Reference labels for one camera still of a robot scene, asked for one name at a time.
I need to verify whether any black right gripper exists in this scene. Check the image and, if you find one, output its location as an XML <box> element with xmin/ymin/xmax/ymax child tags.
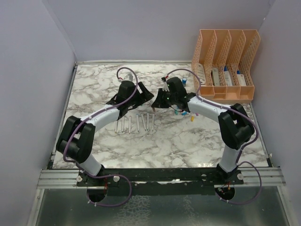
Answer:
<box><xmin>152</xmin><ymin>89</ymin><xmax>177</xmax><ymax>109</ymax></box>

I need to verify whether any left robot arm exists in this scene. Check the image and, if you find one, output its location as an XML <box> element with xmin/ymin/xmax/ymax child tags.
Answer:
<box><xmin>55</xmin><ymin>81</ymin><xmax>154</xmax><ymax>186</ymax></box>

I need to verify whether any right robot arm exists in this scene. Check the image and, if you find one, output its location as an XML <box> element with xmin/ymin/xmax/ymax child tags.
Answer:
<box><xmin>151</xmin><ymin>77</ymin><xmax>255</xmax><ymax>184</ymax></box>

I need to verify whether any blue grey stamp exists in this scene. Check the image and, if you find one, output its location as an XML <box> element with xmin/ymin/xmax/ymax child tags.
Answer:
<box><xmin>182</xmin><ymin>77</ymin><xmax>187</xmax><ymax>85</ymax></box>

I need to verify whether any white box in organizer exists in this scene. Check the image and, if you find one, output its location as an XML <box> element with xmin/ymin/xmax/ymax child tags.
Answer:
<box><xmin>195</xmin><ymin>63</ymin><xmax>206</xmax><ymax>85</ymax></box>

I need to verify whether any orange file organizer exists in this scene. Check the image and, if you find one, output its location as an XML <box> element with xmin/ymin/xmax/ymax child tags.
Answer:
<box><xmin>191</xmin><ymin>29</ymin><xmax>261</xmax><ymax>104</ymax></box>

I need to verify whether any blue white box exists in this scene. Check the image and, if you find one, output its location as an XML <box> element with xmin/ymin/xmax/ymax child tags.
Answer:
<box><xmin>223</xmin><ymin>65</ymin><xmax>233</xmax><ymax>86</ymax></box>

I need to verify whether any red white box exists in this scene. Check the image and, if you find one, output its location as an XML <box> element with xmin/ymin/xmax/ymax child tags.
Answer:
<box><xmin>237</xmin><ymin>70</ymin><xmax>246</xmax><ymax>86</ymax></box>

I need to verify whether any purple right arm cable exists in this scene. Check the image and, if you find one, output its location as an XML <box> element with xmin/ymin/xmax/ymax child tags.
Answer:
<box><xmin>164</xmin><ymin>68</ymin><xmax>263</xmax><ymax>205</ymax></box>

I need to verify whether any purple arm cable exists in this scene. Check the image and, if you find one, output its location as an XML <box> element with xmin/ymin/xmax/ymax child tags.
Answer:
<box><xmin>63</xmin><ymin>67</ymin><xmax>138</xmax><ymax>207</ymax></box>
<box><xmin>164</xmin><ymin>68</ymin><xmax>263</xmax><ymax>205</ymax></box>

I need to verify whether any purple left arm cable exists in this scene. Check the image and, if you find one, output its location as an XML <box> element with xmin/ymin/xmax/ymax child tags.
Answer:
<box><xmin>63</xmin><ymin>67</ymin><xmax>138</xmax><ymax>207</ymax></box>

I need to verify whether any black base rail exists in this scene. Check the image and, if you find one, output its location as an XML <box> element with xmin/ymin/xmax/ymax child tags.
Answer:
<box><xmin>77</xmin><ymin>168</ymin><xmax>244</xmax><ymax>196</ymax></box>

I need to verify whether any aluminium frame rail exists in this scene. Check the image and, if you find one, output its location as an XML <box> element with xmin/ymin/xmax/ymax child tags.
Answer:
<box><xmin>38</xmin><ymin>167</ymin><xmax>286</xmax><ymax>189</ymax></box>

